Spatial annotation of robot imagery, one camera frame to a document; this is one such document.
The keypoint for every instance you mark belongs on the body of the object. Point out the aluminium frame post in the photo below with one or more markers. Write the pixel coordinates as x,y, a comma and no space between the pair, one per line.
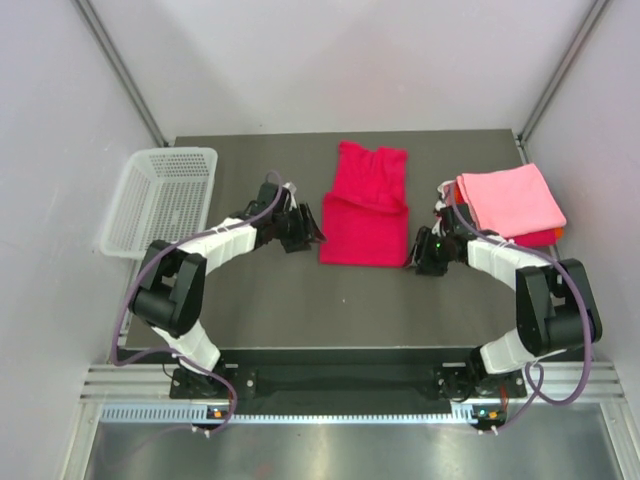
96,27
578,41

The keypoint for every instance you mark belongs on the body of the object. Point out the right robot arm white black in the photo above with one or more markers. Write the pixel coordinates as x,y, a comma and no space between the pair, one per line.
555,310

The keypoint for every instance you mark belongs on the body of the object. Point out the right aluminium frame post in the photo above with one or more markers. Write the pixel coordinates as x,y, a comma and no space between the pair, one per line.
578,41

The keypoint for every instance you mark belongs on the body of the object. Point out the left aluminium frame post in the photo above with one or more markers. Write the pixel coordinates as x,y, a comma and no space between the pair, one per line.
96,27

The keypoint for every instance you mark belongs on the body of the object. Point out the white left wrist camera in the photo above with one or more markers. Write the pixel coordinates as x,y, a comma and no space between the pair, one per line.
291,201

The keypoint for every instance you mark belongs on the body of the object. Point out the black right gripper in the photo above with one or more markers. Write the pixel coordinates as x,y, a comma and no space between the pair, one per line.
424,263

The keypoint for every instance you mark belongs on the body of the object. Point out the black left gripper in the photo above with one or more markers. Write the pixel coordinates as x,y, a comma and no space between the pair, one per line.
306,230

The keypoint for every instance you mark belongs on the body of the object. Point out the grey slotted cable duct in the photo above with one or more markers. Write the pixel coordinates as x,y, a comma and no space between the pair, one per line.
201,414

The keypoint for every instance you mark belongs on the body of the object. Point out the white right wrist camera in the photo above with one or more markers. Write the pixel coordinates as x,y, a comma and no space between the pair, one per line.
446,219

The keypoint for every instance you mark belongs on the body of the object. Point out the crimson red t shirt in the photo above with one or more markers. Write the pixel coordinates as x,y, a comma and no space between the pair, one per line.
365,216

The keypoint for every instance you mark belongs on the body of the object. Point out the white perforated plastic basket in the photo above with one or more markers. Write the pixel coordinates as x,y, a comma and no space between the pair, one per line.
162,194

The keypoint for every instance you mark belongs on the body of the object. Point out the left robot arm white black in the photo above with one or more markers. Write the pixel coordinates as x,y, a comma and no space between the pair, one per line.
168,293

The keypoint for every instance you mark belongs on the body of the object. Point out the light pink folded t shirt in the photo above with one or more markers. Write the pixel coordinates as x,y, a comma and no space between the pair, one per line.
511,202

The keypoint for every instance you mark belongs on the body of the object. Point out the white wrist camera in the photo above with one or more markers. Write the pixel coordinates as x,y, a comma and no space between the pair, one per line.
291,201
446,219

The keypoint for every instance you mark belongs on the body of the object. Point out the red folded t shirt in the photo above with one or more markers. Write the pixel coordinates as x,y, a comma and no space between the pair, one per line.
546,238

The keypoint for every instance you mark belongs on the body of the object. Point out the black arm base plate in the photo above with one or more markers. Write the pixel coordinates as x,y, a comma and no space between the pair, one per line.
430,374

